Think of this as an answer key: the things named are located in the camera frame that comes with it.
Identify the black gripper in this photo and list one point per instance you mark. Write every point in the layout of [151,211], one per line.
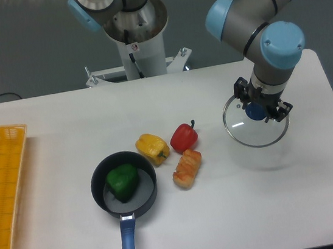
[259,97]

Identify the glass pot lid blue knob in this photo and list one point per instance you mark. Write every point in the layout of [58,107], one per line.
[249,126]

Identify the orange bread loaf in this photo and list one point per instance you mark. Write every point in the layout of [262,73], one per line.
[187,169]

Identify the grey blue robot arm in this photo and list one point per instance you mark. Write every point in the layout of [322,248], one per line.
[275,48]

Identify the red bell pepper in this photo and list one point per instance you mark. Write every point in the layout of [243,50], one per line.
[184,137]

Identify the yellow bell pepper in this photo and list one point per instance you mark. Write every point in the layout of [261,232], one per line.
[154,148]

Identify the green bell pepper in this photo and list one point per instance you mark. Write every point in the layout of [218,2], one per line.
[122,182]

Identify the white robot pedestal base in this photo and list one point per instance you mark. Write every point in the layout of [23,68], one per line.
[139,39]

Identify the dark pot blue handle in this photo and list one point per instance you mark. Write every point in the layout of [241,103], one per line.
[141,201]

